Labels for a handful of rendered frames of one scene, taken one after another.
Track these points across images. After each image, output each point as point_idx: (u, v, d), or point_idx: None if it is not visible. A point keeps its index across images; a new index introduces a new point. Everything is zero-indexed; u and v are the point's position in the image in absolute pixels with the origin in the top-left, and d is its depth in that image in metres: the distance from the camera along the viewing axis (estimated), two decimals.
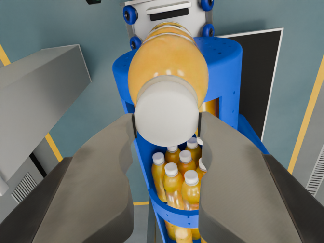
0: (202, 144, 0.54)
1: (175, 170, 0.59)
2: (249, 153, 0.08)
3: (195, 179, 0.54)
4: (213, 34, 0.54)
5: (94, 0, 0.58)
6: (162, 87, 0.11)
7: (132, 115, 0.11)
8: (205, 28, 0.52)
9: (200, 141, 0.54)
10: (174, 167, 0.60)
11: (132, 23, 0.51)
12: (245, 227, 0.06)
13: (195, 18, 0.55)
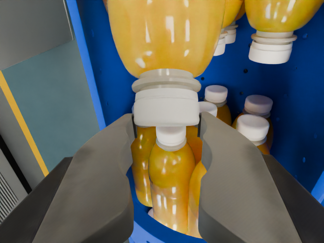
0: (268, 60, 0.19)
1: (182, 134, 0.24)
2: (249, 153, 0.08)
3: None
4: None
5: None
6: (162, 109, 0.10)
7: (132, 115, 0.11)
8: None
9: (264, 50, 0.19)
10: (180, 127, 0.25)
11: None
12: (245, 227, 0.06)
13: None
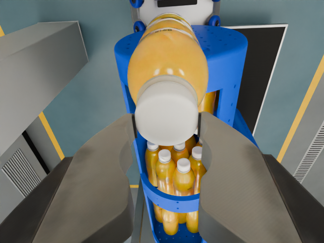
0: (197, 134, 0.55)
1: (168, 157, 0.60)
2: (249, 153, 0.08)
3: (187, 167, 0.56)
4: (219, 26, 0.53)
5: None
6: None
7: (132, 115, 0.11)
8: (211, 19, 0.51)
9: (195, 131, 0.55)
10: (168, 154, 0.61)
11: (138, 7, 0.50)
12: (245, 227, 0.06)
13: (202, 8, 0.53)
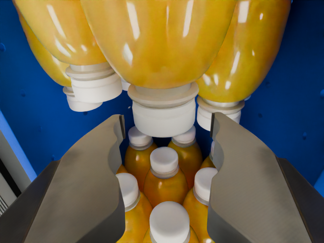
0: None
1: (130, 196, 0.22)
2: (263, 155, 0.08)
3: (179, 237, 0.17)
4: None
5: None
6: (88, 95, 0.15)
7: (120, 116, 0.11)
8: None
9: (209, 119, 0.17)
10: (130, 186, 0.22)
11: None
12: (255, 230, 0.05)
13: None
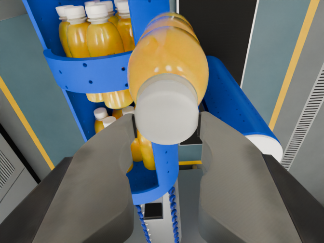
0: None
1: (78, 9, 0.38)
2: (249, 153, 0.08)
3: (98, 7, 0.34)
4: None
5: None
6: None
7: (132, 115, 0.11)
8: None
9: None
10: (78, 6, 0.39)
11: None
12: (245, 227, 0.06)
13: None
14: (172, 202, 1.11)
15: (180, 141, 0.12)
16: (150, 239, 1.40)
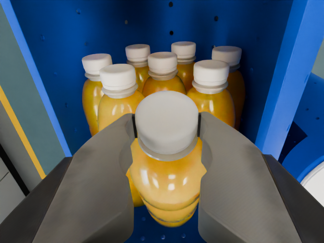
0: None
1: None
2: (249, 153, 0.08)
3: None
4: None
5: None
6: None
7: (133, 115, 0.11)
8: None
9: None
10: None
11: None
12: (245, 227, 0.06)
13: None
14: None
15: (181, 133, 0.11)
16: None
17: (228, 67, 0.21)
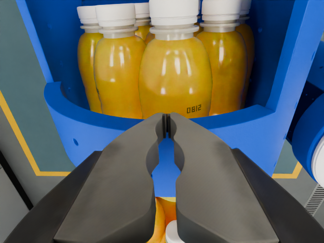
0: None
1: (127, 8, 0.18)
2: (219, 149, 0.08)
3: (186, 0, 0.14)
4: None
5: None
6: None
7: (163, 115, 0.11)
8: None
9: None
10: (126, 4, 0.19)
11: None
12: (222, 224, 0.06)
13: None
14: None
15: None
16: None
17: None
